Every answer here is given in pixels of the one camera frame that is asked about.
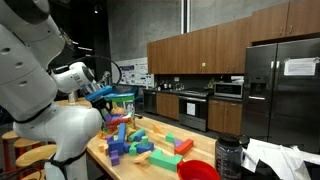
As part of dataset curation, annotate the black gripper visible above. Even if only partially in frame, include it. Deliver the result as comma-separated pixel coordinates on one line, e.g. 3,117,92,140
91,98,112,116

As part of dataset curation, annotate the stainless steel refrigerator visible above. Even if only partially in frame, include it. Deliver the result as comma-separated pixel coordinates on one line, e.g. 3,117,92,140
241,38,320,153

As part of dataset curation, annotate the metal cup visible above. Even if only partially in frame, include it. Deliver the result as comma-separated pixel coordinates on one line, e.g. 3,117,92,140
68,91,78,103

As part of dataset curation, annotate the clear plastic toy bag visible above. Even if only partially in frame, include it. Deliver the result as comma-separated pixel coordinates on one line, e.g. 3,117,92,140
100,93,135,134

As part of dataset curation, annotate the large blue foam block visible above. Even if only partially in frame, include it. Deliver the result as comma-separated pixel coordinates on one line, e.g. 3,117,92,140
108,123,130,156

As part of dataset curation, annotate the green foam bridge block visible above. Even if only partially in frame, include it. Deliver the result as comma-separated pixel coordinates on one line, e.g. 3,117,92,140
149,149,183,172

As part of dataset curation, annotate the black oven stove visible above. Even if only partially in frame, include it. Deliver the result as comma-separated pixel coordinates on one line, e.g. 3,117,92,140
178,90,208,131

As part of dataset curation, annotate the silver microwave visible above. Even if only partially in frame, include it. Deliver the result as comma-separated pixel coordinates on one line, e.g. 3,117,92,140
214,82,243,99

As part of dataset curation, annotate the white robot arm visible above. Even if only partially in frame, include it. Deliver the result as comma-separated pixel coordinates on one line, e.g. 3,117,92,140
0,0,102,180

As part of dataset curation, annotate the green foam cylinder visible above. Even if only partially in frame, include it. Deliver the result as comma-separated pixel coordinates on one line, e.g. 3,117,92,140
128,129,145,142

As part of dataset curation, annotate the red foam block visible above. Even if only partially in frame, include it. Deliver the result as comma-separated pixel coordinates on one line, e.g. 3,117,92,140
174,139,194,155

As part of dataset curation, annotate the red plastic bowl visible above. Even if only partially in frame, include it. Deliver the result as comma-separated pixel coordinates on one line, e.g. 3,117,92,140
177,160,220,180

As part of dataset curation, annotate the wooden stool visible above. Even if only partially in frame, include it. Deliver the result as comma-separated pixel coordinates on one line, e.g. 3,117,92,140
15,144,57,168

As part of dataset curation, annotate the dark water bottle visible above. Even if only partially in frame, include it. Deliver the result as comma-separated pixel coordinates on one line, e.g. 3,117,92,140
215,134,242,180

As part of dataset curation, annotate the small purple foam block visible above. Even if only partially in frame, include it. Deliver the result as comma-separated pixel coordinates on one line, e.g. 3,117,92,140
110,150,120,166

